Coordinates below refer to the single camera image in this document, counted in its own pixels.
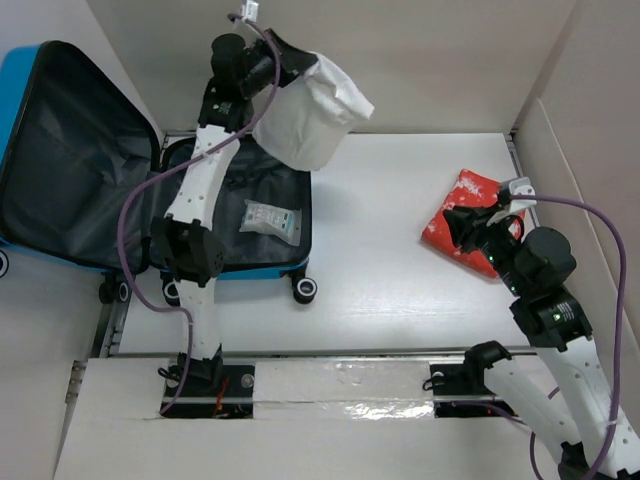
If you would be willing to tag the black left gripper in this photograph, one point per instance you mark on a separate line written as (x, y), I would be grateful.
(292, 61)

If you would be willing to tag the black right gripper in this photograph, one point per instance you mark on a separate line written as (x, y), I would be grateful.
(468, 224)

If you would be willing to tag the red white patterned cloth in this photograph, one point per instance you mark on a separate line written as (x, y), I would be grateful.
(469, 190)

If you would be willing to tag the clear plastic toiletry packet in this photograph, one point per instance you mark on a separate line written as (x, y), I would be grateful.
(272, 220)

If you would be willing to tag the blue hard-shell suitcase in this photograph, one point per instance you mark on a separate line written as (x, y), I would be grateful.
(73, 147)

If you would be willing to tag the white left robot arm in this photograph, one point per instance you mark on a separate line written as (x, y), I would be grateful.
(184, 234)

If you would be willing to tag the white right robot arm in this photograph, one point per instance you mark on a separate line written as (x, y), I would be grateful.
(592, 438)

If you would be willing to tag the silver foil tape strip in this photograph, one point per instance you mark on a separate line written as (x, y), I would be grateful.
(321, 389)

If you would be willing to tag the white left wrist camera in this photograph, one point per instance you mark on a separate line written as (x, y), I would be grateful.
(249, 10)

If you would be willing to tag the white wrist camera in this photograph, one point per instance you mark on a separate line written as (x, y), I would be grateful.
(249, 10)
(514, 196)

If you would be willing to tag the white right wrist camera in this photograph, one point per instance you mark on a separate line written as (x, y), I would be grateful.
(514, 196)

